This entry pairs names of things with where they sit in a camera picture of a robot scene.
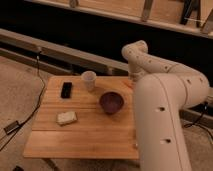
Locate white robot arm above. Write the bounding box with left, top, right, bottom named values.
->
left=122, top=40, right=210, bottom=171

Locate dark purple ceramic bowl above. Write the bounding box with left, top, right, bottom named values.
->
left=99, top=92, right=124, bottom=114

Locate clear plastic cup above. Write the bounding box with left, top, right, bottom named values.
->
left=81, top=71, right=96, bottom=91

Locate black smartphone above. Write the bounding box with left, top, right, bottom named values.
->
left=61, top=82, right=72, bottom=98

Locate wooden table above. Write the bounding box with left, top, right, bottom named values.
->
left=23, top=76, right=138, bottom=159

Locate white sponge block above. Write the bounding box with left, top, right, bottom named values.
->
left=57, top=111, right=77, bottom=125

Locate black power adapter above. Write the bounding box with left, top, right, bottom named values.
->
left=4, top=121, right=20, bottom=135

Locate black cable at right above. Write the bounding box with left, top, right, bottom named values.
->
left=182, top=101, right=213, bottom=141

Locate black cable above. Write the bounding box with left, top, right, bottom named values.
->
left=0, top=49, right=48, bottom=151
left=182, top=101, right=213, bottom=141

